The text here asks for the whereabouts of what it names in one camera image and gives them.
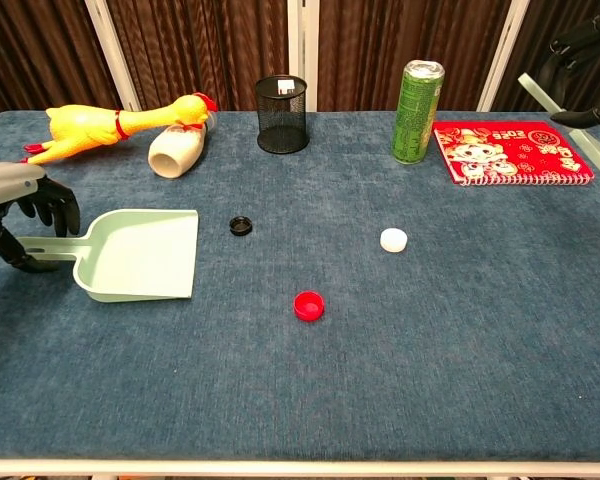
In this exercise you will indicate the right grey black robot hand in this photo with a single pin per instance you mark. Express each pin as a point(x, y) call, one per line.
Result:
point(587, 37)

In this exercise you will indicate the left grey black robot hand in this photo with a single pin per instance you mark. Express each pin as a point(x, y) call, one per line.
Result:
point(10, 182)

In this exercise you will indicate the mint green hand brush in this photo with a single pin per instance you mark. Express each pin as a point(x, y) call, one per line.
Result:
point(542, 92)

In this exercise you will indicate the mint green plastic dustpan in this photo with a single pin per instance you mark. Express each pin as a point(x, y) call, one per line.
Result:
point(140, 255)

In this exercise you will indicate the black bottle cap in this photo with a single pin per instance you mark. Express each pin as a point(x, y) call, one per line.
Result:
point(240, 226)

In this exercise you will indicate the white bottle cap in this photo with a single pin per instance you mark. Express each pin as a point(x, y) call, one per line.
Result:
point(393, 239)

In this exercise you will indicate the red bottle cap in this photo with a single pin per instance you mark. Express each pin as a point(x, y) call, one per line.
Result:
point(308, 306)

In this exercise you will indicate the brown pleated curtain panel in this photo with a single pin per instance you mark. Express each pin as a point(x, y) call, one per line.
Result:
point(200, 45)
point(370, 50)
point(35, 50)
point(535, 30)

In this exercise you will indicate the yellow rubber chicken toy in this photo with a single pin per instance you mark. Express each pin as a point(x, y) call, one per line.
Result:
point(80, 130)

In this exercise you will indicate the red spiral notebook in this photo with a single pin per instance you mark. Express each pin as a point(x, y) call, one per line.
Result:
point(510, 152)

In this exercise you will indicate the green drink can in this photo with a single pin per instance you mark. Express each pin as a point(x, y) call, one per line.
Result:
point(414, 115)

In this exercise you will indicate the black mesh pen holder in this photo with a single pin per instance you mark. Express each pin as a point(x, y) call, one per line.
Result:
point(282, 125)

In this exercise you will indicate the blue table cloth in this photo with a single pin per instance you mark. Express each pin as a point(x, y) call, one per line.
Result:
point(300, 380)

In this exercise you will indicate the white frame post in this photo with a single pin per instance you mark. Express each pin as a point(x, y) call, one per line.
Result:
point(111, 50)
point(303, 40)
point(502, 50)

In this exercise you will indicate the white table frame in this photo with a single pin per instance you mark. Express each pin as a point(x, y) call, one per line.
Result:
point(300, 468)

